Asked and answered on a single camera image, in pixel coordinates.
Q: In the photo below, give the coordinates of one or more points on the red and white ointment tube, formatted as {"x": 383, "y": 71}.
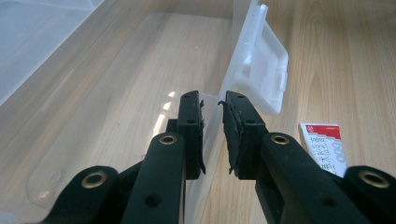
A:
{"x": 327, "y": 146}

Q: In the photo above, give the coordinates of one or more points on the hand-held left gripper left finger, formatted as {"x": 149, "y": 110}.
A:
{"x": 162, "y": 174}

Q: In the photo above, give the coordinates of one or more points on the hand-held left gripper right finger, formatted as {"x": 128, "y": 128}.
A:
{"x": 280, "y": 174}

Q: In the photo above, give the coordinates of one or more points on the clear plastic storage box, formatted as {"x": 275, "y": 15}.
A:
{"x": 261, "y": 71}

